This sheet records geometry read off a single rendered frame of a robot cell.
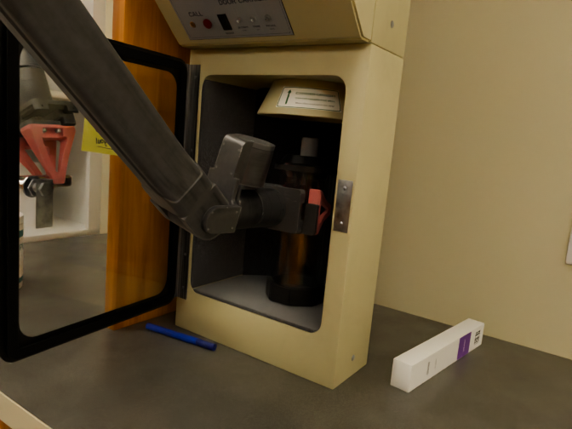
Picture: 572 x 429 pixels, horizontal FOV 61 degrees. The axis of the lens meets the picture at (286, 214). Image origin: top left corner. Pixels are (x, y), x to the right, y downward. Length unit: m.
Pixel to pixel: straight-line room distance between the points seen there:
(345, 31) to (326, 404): 0.48
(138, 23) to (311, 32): 0.30
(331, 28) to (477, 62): 0.47
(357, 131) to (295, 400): 0.36
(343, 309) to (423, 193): 0.45
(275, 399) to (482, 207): 0.57
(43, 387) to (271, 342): 0.31
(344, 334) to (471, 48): 0.63
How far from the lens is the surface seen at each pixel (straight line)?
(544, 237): 1.03
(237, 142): 0.62
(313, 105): 0.72
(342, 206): 0.66
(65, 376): 0.76
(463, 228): 1.05
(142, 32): 0.85
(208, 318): 0.84
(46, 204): 0.64
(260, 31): 0.71
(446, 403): 0.76
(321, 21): 0.65
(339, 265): 0.67
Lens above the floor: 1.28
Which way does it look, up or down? 9 degrees down
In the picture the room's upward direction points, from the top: 5 degrees clockwise
